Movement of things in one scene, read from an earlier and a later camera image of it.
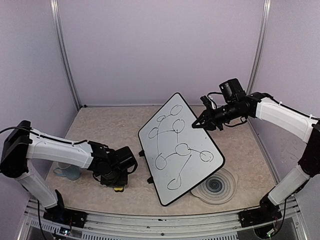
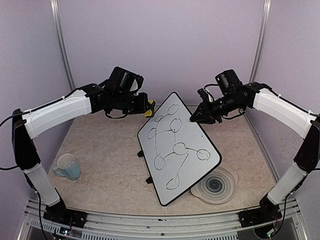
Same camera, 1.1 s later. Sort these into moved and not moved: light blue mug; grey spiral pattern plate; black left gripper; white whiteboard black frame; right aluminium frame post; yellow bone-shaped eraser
Moved: black left gripper; yellow bone-shaped eraser
Not moved: light blue mug; white whiteboard black frame; grey spiral pattern plate; right aluminium frame post
